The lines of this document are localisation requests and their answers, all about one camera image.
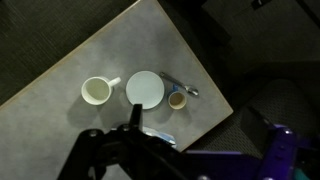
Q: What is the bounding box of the metal spoon grey handle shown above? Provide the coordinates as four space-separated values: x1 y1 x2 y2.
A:
159 72 199 96

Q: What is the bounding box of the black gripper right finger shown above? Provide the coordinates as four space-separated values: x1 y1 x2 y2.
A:
240 107 276 152

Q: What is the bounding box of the blue mug beige inside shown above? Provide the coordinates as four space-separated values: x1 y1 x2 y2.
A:
167 84 187 110

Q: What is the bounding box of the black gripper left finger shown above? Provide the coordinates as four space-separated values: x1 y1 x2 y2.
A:
129 104 143 129

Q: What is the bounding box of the grey wooden coffee table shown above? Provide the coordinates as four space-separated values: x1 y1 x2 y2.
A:
0 0 233 180

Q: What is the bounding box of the white ceramic mug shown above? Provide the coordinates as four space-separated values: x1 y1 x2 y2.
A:
81 76 121 106

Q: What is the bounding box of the pale blue round plate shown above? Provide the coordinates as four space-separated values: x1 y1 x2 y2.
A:
126 71 165 110

